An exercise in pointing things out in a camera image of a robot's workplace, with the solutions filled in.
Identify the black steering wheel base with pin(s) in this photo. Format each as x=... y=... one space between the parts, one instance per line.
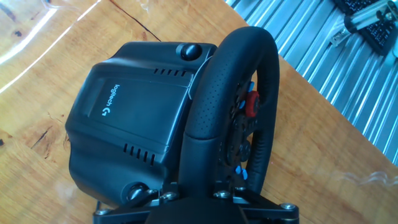
x=124 y=124

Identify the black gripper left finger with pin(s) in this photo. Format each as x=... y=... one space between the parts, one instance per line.
x=168 y=196

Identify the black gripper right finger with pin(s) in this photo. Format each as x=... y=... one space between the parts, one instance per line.
x=222 y=195

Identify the brown wooden board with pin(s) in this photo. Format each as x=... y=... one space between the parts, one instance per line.
x=311 y=140

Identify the black keyboard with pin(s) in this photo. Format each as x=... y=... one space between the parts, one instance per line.
x=377 y=34

